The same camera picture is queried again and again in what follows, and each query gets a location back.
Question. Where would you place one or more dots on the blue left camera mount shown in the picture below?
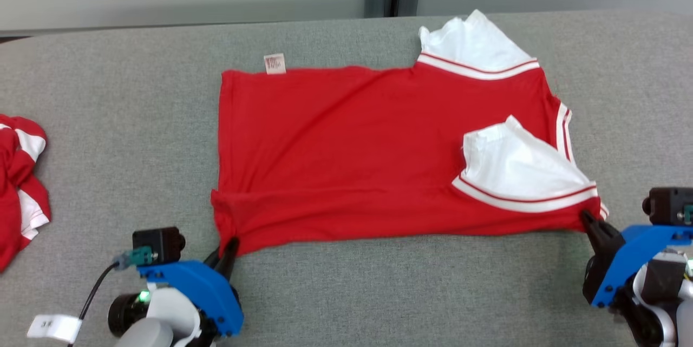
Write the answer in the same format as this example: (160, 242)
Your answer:
(195, 282)

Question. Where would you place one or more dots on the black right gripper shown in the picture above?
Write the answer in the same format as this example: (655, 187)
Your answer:
(595, 276)

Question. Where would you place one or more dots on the red white shorts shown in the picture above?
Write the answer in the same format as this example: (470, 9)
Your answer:
(16, 201)

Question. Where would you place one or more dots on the red white basketball jersey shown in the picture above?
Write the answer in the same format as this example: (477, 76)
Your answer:
(352, 146)

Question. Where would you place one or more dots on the blue right camera mount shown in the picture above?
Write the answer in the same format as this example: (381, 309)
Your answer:
(639, 244)

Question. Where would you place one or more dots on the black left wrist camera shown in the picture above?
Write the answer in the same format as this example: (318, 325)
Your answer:
(157, 244)

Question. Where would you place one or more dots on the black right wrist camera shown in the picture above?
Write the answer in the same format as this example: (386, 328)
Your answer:
(668, 206)

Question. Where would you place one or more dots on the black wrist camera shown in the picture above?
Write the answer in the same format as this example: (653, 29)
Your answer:
(157, 244)
(668, 206)

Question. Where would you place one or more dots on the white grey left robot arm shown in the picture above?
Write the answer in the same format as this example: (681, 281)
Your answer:
(162, 320)

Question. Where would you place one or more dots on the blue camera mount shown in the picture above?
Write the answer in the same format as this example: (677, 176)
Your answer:
(639, 244)
(195, 282)

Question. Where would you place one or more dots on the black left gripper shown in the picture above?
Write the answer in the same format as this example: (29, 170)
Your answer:
(206, 331)

